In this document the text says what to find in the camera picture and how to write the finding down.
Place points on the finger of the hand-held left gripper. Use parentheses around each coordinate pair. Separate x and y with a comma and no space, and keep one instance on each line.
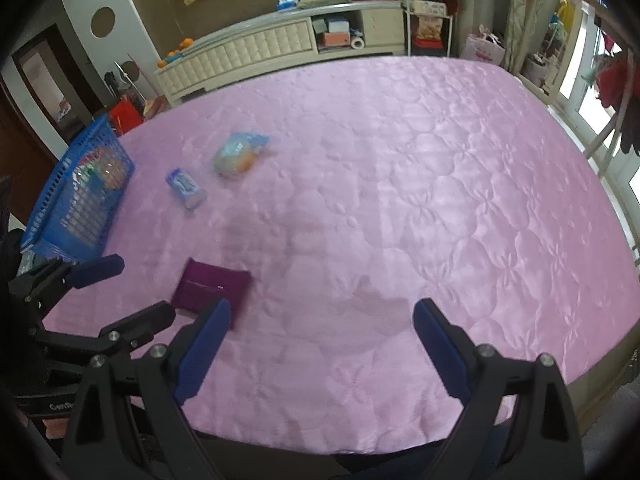
(97,270)
(145,320)

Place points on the red plastic stool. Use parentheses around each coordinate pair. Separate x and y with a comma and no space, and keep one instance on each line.
(126,114)

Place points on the purple snack packet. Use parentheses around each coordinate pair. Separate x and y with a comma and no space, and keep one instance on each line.
(210,280)

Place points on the green folded cloth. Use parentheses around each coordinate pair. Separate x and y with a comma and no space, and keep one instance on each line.
(322,1)

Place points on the blue plastic mesh basket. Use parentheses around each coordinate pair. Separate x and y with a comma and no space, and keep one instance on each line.
(65,210)

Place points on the white low cabinet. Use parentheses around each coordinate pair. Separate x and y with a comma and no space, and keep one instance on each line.
(250,50)

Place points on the blue tissue box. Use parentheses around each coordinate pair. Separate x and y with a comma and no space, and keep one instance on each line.
(287,3)

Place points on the orange box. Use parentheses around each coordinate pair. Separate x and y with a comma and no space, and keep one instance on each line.
(336,39)

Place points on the dark wooden door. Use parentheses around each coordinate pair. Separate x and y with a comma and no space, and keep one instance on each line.
(45,85)

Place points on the pink quilted bedspread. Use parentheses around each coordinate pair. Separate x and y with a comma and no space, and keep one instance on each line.
(400,185)

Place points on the light blue box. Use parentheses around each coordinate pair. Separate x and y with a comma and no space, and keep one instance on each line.
(338,25)

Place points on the red garment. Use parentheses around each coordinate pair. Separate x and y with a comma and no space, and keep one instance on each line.
(617,80)

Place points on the white paper roll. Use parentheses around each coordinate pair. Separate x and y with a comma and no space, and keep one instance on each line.
(357,42)

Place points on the yellow garment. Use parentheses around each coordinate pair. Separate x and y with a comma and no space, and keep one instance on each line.
(566,14)

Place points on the clear light blue snack packet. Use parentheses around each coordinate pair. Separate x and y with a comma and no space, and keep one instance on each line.
(240,155)

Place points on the cream printed box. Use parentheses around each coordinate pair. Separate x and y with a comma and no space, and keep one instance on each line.
(429,7)

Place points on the wooden drying rack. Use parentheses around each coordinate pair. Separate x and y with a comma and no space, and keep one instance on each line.
(597,145)

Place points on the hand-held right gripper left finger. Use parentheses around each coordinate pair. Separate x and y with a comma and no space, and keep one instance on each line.
(200,350)

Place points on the red printed box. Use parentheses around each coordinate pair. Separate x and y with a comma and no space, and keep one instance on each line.
(429,30)

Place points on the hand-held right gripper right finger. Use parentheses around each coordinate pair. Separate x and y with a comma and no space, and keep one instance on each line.
(442,350)

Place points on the pink gift bag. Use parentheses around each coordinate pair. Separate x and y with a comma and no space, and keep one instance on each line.
(482,47)

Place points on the patterned curtain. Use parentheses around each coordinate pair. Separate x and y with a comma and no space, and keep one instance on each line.
(520,10)

